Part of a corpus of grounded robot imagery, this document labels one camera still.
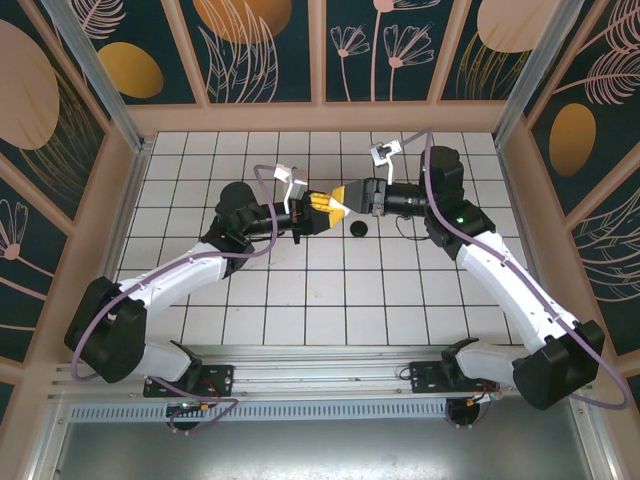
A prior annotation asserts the grey metal sheet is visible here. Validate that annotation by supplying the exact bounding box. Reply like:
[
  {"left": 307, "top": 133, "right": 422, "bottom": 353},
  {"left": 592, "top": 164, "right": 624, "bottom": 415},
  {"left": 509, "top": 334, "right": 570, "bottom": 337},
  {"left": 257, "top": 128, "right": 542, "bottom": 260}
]
[{"left": 29, "top": 394, "right": 621, "bottom": 480}]

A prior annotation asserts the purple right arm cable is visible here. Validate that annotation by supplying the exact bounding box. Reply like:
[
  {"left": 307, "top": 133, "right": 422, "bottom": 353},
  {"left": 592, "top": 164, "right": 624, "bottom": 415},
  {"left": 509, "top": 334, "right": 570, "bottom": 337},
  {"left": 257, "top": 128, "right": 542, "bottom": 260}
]
[{"left": 399, "top": 127, "right": 632, "bottom": 411}]

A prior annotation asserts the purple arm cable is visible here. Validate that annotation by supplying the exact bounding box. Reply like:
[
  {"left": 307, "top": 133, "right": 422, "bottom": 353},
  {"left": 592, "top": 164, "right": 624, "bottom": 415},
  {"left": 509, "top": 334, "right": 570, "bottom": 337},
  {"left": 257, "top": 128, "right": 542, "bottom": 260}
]
[
  {"left": 399, "top": 127, "right": 632, "bottom": 411},
  {"left": 72, "top": 164, "right": 242, "bottom": 435}
]

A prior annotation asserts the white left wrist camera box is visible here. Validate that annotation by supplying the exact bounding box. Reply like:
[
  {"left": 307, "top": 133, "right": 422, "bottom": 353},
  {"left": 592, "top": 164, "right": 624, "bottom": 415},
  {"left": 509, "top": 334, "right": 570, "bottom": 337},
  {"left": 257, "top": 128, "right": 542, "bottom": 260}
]
[{"left": 273, "top": 163, "right": 309, "bottom": 215}]

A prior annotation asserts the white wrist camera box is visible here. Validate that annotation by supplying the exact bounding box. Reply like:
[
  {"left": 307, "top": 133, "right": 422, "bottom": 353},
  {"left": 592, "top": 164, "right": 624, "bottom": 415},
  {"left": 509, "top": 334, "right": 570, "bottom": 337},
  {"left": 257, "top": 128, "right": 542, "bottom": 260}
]
[
  {"left": 273, "top": 163, "right": 309, "bottom": 215},
  {"left": 368, "top": 139, "right": 404, "bottom": 185}
]

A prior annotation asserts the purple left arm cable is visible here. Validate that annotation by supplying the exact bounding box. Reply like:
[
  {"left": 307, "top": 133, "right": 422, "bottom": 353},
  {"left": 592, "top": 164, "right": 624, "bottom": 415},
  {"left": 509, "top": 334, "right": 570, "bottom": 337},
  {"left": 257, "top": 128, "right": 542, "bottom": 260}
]
[{"left": 72, "top": 164, "right": 242, "bottom": 435}]

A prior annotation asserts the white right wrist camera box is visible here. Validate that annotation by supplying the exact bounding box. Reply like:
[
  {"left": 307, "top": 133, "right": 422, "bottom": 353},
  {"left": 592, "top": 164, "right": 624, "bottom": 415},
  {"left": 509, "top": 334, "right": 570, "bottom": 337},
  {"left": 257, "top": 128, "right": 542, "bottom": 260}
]
[{"left": 368, "top": 139, "right": 404, "bottom": 185}]

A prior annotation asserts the aluminium mounting rail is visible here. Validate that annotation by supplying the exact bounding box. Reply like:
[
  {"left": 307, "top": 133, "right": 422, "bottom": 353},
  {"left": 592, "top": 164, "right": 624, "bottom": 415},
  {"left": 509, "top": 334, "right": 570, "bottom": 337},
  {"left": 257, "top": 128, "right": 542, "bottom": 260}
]
[{"left": 47, "top": 342, "right": 594, "bottom": 401}]

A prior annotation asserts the aluminium corner post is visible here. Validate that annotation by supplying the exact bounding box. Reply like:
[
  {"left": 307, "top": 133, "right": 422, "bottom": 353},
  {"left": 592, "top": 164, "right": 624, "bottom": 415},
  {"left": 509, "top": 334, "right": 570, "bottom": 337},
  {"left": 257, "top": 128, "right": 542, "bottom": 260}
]
[
  {"left": 492, "top": 0, "right": 599, "bottom": 146},
  {"left": 39, "top": 0, "right": 151, "bottom": 154}
]

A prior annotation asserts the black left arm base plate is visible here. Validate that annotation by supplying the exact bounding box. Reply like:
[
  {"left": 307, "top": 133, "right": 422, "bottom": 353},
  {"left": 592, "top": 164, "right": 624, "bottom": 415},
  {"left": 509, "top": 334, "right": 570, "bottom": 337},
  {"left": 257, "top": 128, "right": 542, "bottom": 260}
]
[{"left": 143, "top": 363, "right": 236, "bottom": 399}]

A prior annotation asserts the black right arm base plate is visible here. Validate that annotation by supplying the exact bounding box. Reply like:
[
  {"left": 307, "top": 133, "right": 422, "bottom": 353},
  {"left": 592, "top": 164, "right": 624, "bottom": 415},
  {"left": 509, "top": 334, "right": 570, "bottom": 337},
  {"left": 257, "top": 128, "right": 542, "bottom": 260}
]
[{"left": 408, "top": 359, "right": 501, "bottom": 396}]

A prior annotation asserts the perforated metal cable tray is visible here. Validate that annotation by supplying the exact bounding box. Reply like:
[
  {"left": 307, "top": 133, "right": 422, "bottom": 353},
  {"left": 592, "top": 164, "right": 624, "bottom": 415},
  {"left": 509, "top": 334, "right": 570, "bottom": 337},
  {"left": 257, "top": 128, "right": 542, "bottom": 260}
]
[{"left": 67, "top": 397, "right": 451, "bottom": 424}]

